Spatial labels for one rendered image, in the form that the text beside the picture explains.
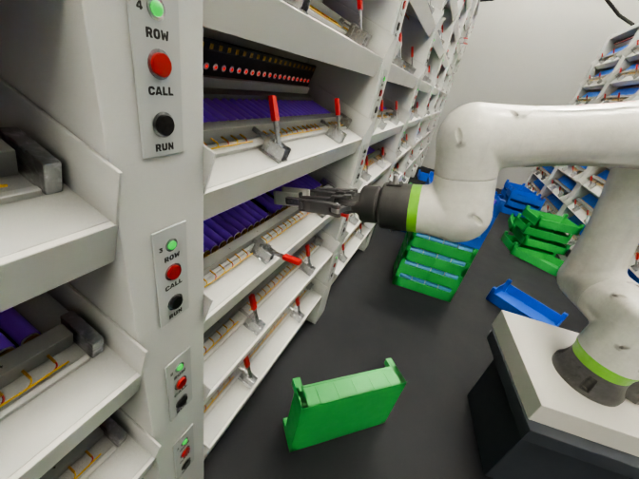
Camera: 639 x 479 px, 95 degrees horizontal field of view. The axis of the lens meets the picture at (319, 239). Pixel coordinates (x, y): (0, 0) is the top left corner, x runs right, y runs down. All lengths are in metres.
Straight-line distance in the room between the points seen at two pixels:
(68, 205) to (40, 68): 0.10
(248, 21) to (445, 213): 0.39
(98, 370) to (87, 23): 0.32
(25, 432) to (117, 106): 0.29
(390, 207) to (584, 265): 0.58
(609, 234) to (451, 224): 0.48
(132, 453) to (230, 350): 0.21
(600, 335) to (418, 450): 0.55
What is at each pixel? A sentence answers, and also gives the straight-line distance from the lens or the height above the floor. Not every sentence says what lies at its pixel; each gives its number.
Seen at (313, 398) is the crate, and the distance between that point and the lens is 0.80.
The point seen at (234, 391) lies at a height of 0.16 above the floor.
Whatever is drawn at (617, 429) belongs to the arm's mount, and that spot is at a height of 0.34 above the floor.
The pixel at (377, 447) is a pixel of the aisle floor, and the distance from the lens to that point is 1.02.
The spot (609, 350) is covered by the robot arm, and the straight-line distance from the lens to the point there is 0.94.
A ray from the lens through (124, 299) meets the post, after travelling 0.35.
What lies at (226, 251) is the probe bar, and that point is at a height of 0.58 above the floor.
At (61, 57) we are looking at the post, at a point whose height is 0.84.
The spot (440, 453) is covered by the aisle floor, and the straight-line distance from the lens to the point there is 1.10.
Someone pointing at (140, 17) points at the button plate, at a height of 0.88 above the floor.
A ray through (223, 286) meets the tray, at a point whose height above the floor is 0.54.
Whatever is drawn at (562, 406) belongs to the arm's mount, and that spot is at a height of 0.34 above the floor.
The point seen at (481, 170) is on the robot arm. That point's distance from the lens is 0.53.
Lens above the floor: 0.87
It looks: 29 degrees down
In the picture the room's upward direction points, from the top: 13 degrees clockwise
